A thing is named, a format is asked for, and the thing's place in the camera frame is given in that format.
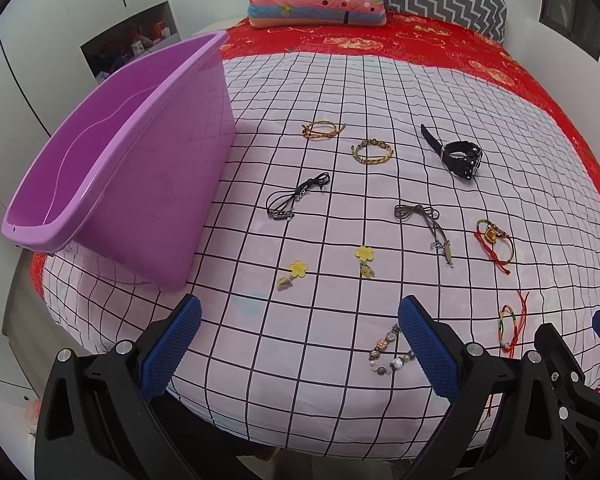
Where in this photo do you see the multicolour bead bracelet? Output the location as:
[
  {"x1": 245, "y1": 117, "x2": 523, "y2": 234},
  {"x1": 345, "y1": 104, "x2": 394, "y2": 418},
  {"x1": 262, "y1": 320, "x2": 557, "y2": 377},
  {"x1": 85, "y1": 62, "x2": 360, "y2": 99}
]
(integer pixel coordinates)
[{"x1": 367, "y1": 323, "x2": 417, "y2": 377}]

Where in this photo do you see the black digital wrist watch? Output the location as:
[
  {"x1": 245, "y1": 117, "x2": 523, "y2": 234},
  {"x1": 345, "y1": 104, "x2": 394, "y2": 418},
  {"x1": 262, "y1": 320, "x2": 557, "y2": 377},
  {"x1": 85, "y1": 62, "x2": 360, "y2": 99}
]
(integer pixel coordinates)
[{"x1": 420, "y1": 125, "x2": 483, "y2": 180}]

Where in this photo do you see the white black grid cloth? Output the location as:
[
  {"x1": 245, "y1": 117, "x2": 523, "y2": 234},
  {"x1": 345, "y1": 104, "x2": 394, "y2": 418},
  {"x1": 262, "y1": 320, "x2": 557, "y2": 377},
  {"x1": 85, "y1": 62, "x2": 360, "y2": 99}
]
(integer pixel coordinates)
[{"x1": 40, "y1": 51, "x2": 600, "y2": 461}]

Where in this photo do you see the yellow brown braided bracelet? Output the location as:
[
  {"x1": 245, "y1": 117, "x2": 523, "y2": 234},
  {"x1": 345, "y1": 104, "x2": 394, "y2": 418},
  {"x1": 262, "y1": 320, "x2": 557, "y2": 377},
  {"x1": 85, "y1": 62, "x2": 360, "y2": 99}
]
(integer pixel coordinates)
[{"x1": 350, "y1": 138, "x2": 394, "y2": 166}]

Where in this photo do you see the colourful striped pillow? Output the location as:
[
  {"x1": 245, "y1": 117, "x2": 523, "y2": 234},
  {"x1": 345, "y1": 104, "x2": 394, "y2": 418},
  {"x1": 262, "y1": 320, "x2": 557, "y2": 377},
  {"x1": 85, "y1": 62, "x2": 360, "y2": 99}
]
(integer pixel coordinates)
[{"x1": 247, "y1": 0, "x2": 387, "y2": 28}]

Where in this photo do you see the white wardrobe with niche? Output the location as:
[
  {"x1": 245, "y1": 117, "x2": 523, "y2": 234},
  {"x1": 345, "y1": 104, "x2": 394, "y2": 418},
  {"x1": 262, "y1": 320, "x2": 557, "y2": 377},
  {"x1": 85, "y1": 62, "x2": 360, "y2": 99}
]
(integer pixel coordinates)
[{"x1": 0, "y1": 0, "x2": 166, "y2": 405}]

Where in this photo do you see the brown cord pendant necklace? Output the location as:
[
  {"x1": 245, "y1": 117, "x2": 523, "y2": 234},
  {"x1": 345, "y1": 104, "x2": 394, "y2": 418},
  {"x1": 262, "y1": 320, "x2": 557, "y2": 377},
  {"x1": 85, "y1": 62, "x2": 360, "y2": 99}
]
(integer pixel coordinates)
[{"x1": 393, "y1": 202, "x2": 455, "y2": 270}]

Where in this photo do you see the red beaded charm bracelet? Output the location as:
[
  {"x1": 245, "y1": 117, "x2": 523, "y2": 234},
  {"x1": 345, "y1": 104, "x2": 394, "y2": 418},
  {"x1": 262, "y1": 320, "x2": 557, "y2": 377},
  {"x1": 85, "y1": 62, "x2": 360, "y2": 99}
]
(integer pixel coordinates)
[{"x1": 473, "y1": 216, "x2": 516, "y2": 276}]

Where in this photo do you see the red patterned bed sheet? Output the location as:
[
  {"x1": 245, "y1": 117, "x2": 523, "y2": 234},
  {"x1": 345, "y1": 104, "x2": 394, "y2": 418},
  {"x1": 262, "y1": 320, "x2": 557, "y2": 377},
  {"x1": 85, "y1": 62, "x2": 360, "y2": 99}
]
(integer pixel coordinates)
[{"x1": 221, "y1": 13, "x2": 600, "y2": 194}]

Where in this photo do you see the dark window frame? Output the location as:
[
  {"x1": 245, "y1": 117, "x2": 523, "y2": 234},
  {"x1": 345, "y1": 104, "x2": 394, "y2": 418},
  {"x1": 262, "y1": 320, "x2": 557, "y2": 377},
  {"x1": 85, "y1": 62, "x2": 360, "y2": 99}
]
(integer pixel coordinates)
[{"x1": 539, "y1": 0, "x2": 600, "y2": 61}]

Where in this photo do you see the rainbow red string bracelet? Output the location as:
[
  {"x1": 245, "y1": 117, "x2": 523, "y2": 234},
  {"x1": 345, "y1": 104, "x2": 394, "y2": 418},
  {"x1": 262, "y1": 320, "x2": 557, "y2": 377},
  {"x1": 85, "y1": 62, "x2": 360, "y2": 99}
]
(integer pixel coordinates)
[{"x1": 496, "y1": 289, "x2": 530, "y2": 359}]

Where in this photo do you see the yellow flower hair clip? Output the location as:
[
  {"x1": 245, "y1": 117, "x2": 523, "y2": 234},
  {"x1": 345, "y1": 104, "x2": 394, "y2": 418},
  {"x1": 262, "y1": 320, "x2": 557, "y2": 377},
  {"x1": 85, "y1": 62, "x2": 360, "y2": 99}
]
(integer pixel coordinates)
[{"x1": 276, "y1": 260, "x2": 309, "y2": 289}]

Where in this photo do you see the black cord necklace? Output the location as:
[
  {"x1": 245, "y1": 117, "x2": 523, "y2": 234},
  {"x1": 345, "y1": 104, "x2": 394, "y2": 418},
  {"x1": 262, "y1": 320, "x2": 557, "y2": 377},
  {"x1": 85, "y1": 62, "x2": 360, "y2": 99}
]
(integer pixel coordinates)
[{"x1": 265, "y1": 171, "x2": 332, "y2": 222}]

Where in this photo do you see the purple plastic tub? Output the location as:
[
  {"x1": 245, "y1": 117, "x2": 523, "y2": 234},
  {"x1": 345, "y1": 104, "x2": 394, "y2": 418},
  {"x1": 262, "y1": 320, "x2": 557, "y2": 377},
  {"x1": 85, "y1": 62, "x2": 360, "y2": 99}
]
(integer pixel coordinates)
[{"x1": 2, "y1": 30, "x2": 236, "y2": 290}]

